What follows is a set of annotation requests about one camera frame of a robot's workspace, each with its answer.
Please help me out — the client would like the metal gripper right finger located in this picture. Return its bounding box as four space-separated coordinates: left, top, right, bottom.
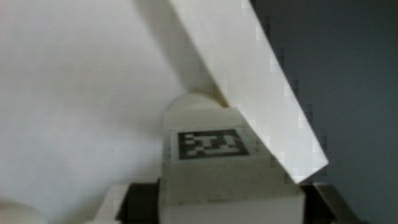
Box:
314 183 369 224

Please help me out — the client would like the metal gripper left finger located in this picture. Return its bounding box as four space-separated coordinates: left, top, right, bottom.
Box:
90 184 127 224

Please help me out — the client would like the white leg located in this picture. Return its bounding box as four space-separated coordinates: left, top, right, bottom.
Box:
157 93 305 224

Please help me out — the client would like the white square tabletop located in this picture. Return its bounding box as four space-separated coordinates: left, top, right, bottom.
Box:
0 0 328 224

